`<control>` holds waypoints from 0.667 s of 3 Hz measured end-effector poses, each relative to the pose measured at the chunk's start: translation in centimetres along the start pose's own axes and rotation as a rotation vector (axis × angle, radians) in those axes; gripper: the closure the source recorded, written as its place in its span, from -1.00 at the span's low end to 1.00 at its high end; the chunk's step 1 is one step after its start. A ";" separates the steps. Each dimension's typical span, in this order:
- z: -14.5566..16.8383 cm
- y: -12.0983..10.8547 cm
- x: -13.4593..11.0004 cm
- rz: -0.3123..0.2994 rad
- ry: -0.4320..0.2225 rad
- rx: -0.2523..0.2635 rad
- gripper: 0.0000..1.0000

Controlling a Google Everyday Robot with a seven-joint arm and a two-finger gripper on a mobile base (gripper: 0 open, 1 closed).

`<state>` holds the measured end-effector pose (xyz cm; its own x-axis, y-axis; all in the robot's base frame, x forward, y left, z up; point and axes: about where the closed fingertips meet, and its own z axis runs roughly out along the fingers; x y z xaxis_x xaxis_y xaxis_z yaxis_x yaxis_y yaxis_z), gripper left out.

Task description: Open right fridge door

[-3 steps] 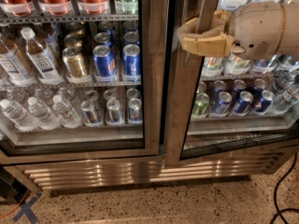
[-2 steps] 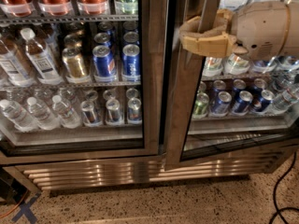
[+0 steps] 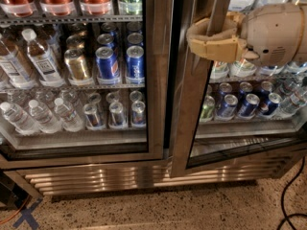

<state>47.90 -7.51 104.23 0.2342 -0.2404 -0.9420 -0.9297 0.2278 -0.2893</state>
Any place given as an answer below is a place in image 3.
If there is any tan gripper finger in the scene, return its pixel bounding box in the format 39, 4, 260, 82
186, 11, 246, 41
188, 36, 259, 63

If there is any fridge glass door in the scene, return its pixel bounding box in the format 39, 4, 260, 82
1, 0, 173, 173
169, 0, 307, 181

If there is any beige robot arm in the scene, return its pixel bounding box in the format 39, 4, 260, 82
186, 3, 307, 66

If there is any front 7up can left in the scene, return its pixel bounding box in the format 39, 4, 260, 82
210, 61, 229, 80

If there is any blue Pepsi can lower left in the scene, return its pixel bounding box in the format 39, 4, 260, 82
216, 94, 238, 120

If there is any blue pepsi can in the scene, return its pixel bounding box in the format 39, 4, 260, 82
95, 47, 120, 84
216, 94, 238, 120
126, 46, 145, 82
237, 94, 260, 119

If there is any green soda can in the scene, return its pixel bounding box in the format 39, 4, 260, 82
200, 95, 215, 122

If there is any blue Pepsi can lower middle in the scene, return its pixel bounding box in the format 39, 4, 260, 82
237, 94, 260, 119

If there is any front right blue Pepsi can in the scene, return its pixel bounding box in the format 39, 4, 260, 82
126, 46, 145, 82

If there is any front left blue Pepsi can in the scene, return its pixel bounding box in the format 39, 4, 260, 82
95, 47, 120, 84

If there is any gold soda can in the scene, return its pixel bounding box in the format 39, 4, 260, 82
64, 49, 94, 86

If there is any right water bottle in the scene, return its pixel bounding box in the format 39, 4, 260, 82
54, 98, 84, 132

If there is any water bottle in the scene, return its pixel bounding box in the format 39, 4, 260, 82
29, 100, 62, 134
0, 102, 39, 135
54, 98, 84, 132

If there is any tea bottle white cap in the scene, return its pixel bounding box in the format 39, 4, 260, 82
22, 29, 64, 87

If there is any middle water bottle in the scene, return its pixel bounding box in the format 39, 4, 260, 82
29, 100, 62, 134

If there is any left water bottle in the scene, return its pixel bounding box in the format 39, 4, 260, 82
0, 102, 39, 135

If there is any black floor cable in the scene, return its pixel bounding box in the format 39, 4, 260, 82
276, 156, 307, 230

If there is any orange floor cable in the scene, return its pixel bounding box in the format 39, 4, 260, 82
0, 194, 33, 225

